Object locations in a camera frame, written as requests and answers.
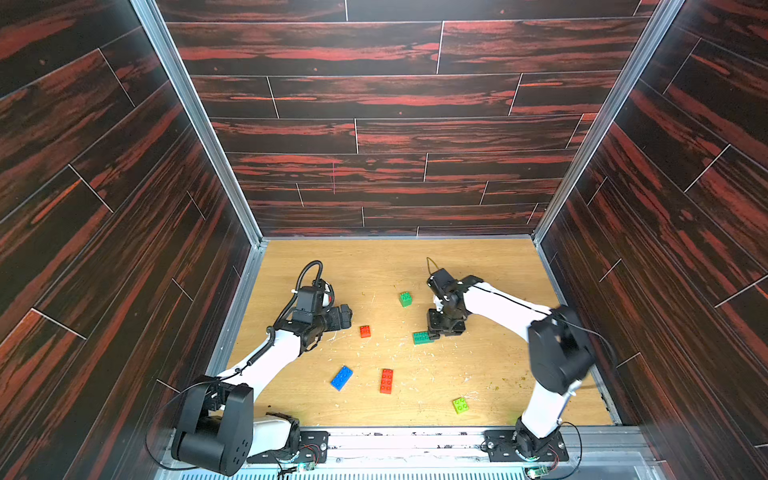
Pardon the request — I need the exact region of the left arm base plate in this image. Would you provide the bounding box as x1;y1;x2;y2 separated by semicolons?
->
247;430;330;464

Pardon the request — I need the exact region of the aluminium corner post left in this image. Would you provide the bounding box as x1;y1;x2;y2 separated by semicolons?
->
129;0;263;248

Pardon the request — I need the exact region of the red long lego brick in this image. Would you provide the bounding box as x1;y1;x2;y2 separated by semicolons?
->
379;369;394;394

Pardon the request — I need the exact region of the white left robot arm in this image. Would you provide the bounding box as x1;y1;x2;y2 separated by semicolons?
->
170;304;353;476

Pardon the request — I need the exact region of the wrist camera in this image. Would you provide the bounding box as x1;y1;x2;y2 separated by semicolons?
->
427;268;456;298
295;279;335;314

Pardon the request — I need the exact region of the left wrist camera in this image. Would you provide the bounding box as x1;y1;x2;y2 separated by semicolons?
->
295;279;335;314

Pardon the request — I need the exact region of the aluminium corner post right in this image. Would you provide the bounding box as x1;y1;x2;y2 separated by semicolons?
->
532;0;685;250

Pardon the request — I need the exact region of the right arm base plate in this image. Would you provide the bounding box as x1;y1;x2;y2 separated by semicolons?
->
481;429;569;463

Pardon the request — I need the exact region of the aluminium corner post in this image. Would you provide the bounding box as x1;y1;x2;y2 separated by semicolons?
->
129;0;263;248
532;0;685;250

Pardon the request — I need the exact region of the teal green long lego brick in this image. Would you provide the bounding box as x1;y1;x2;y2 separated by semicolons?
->
412;331;433;345

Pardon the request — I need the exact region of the aluminium front rail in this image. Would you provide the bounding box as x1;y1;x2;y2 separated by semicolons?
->
155;425;661;480

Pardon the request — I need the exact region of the lime green square lego brick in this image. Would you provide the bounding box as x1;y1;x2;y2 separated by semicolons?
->
452;397;469;415

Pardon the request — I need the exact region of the dark green square lego brick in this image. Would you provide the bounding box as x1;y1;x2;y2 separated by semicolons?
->
399;292;413;308

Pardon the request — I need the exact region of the blue long lego brick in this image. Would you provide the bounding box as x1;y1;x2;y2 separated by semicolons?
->
330;366;354;391

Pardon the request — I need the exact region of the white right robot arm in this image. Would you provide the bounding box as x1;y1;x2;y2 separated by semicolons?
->
427;270;595;459

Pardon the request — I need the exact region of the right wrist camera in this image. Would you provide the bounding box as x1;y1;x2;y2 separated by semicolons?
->
427;268;456;298

